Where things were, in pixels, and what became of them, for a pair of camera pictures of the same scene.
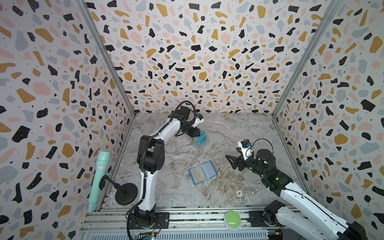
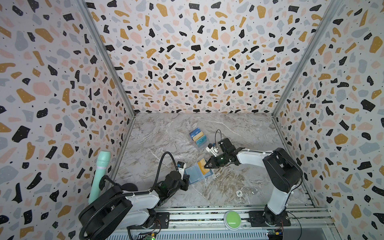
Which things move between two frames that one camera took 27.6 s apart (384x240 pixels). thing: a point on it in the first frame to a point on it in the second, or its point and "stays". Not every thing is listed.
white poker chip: [239, 193] stays
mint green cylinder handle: [103, 160] stays
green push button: [232, 220] stays
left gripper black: [195, 134] to [186, 182]
